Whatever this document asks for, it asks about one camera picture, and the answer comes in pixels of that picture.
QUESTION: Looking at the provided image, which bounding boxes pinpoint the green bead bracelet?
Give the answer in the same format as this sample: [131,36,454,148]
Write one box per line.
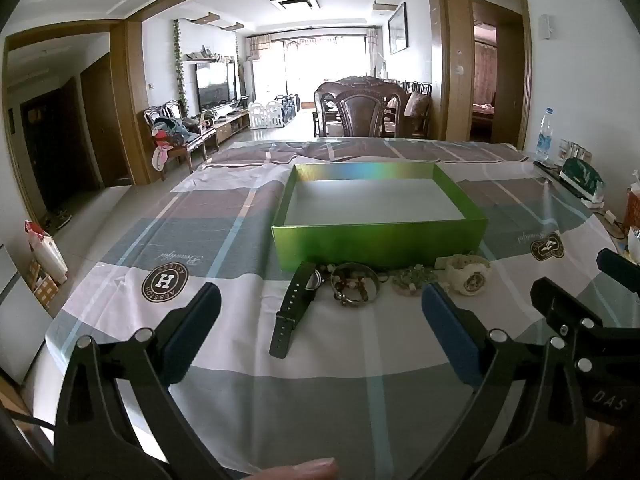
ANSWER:
[389,265,436,297]

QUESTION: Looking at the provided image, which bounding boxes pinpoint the clear water bottle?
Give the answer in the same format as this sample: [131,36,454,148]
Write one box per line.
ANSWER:
[536,108,556,163]

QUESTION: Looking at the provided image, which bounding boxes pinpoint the green ivy garland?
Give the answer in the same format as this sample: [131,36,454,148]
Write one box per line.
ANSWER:
[173,20,190,116]

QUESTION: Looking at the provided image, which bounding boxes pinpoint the pile of clothes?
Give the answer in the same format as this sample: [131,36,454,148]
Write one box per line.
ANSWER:
[150,116,203,171]

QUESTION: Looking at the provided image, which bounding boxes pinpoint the wooden sofa with cushions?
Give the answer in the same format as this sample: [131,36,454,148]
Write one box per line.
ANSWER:
[382,80,433,139]

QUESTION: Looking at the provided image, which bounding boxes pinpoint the white cabinet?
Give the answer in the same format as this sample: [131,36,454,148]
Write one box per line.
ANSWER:
[0,244,52,386]

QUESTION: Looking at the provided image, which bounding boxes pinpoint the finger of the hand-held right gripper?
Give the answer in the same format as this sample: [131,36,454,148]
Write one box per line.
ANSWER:
[530,277,608,361]
[596,247,640,286]

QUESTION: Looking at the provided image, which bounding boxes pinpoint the wooden armchair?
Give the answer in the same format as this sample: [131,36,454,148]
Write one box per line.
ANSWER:
[144,100,221,175]

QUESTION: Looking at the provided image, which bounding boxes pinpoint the white wristwatch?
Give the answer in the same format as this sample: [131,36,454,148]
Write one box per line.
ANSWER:
[434,252,493,297]

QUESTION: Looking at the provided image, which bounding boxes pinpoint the flat screen television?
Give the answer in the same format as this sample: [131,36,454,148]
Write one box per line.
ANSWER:
[195,62,237,109]

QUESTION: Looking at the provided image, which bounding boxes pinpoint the green cardboard box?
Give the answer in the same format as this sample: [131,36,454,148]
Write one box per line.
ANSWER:
[271,162,488,273]

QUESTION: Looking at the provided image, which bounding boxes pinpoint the white baby fence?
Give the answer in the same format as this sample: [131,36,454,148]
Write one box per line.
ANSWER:
[248,101,287,130]

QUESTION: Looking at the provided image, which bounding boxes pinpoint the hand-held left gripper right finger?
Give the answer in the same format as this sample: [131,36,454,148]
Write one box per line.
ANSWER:
[415,282,593,480]

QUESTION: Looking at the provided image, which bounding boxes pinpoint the green tissue box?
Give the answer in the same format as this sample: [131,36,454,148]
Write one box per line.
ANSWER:
[559,157,606,202]

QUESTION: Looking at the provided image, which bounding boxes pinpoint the small silver packets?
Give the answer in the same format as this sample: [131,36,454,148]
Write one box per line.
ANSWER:
[557,139,594,166]

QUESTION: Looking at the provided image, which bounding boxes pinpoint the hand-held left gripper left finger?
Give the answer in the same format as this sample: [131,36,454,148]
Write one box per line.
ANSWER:
[52,282,236,480]

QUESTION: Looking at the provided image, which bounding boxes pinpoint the wooden television cabinet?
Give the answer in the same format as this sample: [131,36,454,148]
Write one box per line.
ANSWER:
[200,109,251,145]

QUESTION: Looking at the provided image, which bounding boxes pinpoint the brown bead bracelet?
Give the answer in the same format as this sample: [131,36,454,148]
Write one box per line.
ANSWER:
[333,274,375,307]

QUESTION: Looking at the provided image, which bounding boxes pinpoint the red and white paper bag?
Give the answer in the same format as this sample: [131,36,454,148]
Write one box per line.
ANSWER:
[25,221,68,283]

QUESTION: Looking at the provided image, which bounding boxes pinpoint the person's left hand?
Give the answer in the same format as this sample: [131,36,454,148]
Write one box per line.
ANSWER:
[248,457,337,480]

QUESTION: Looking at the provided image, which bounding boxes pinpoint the black wristwatch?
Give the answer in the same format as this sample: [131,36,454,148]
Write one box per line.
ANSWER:
[269,261,323,359]

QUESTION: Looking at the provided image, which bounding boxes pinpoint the carved wooden chair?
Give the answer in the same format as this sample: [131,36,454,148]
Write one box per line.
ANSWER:
[314,76,411,139]

